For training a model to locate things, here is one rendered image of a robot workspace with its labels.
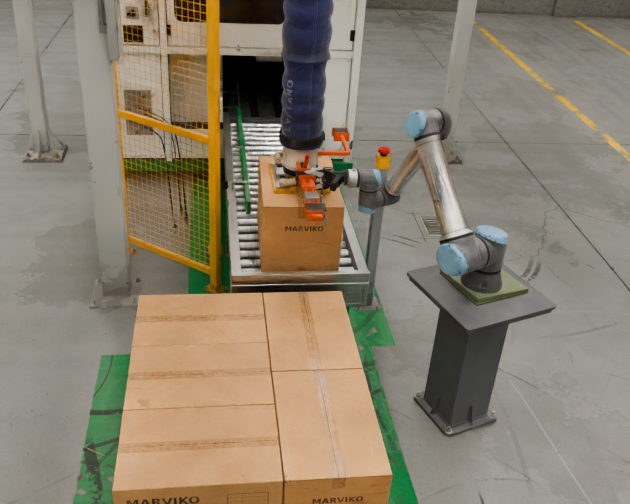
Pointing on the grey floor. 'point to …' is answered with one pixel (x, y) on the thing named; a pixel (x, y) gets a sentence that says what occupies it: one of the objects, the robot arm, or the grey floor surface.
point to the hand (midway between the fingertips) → (306, 179)
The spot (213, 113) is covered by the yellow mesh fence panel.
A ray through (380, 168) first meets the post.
